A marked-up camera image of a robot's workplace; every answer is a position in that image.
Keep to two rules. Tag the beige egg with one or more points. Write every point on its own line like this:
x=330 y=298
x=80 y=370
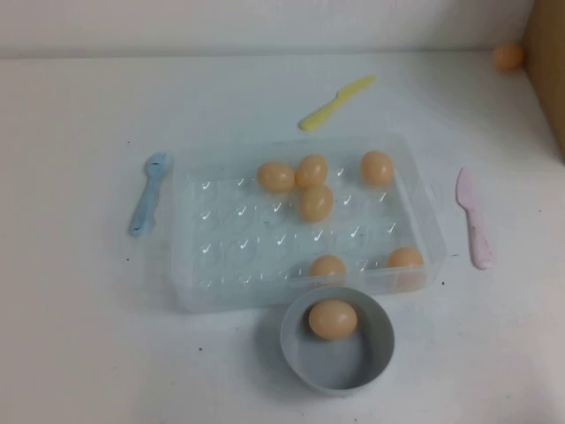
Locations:
x=311 y=170
x=377 y=168
x=327 y=266
x=316 y=203
x=507 y=56
x=405 y=258
x=276 y=176
x=332 y=319

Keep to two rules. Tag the clear plastic egg box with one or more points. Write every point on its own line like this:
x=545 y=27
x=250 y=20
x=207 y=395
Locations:
x=229 y=247

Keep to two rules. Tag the brown cardboard box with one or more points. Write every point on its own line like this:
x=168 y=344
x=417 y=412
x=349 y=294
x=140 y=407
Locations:
x=547 y=66

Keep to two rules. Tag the yellow plastic knife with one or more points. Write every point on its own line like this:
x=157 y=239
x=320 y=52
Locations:
x=329 y=106

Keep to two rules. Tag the grey round bowl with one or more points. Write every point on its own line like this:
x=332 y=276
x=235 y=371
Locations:
x=340 y=366

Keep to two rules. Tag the pink plastic knife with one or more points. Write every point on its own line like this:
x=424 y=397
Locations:
x=472 y=216

